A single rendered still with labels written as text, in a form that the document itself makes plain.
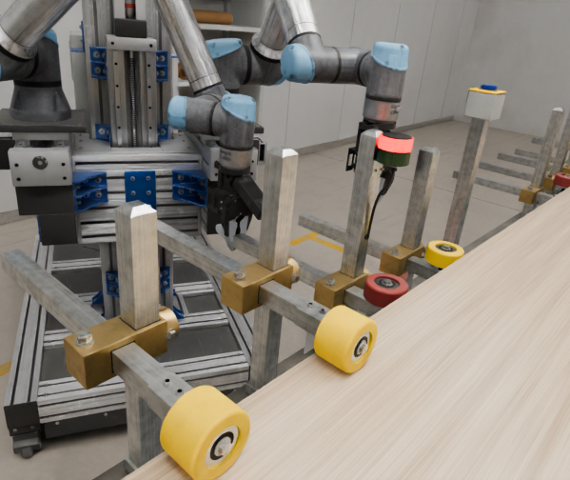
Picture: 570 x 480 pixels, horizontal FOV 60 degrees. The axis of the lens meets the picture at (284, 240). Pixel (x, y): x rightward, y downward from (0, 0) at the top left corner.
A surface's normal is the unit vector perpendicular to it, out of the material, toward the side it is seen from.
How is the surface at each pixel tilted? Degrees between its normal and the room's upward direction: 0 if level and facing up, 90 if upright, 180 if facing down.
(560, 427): 0
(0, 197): 90
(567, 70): 90
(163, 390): 0
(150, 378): 0
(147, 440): 90
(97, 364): 90
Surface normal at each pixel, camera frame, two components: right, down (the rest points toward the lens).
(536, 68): -0.63, 0.26
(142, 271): 0.73, 0.33
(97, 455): 0.08, -0.91
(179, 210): 0.35, 0.41
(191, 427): -0.40, -0.50
